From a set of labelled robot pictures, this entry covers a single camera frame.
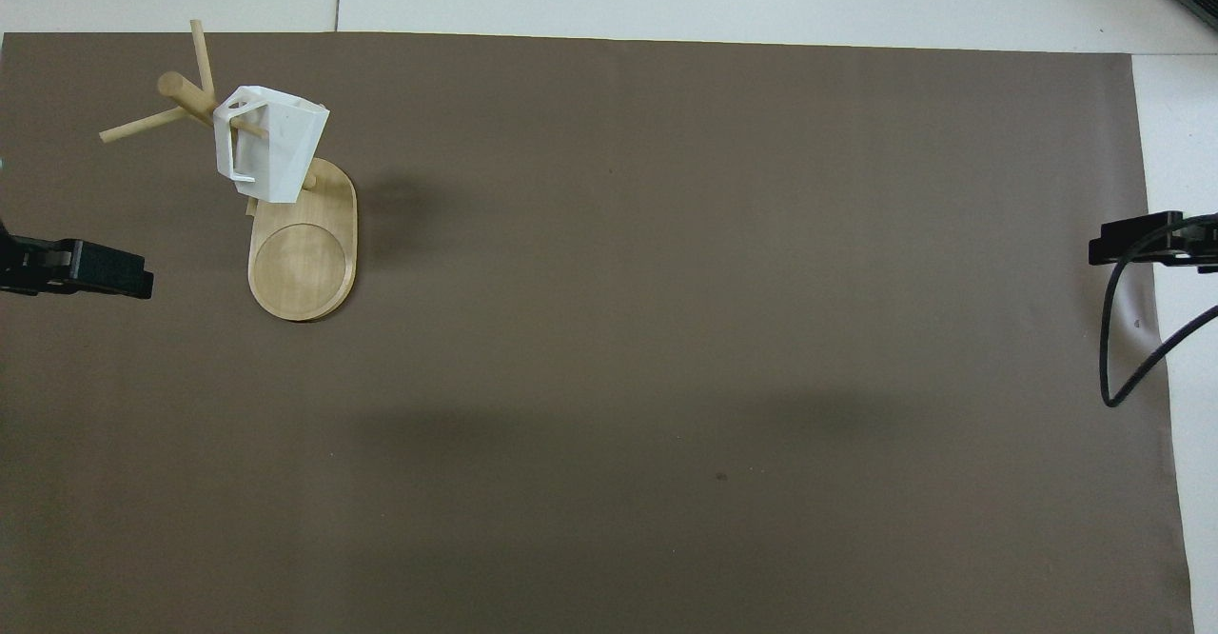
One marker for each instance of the wooden cup rack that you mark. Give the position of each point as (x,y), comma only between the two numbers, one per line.
(303,272)

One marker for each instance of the white faceted cup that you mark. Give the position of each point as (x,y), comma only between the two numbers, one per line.
(285,148)

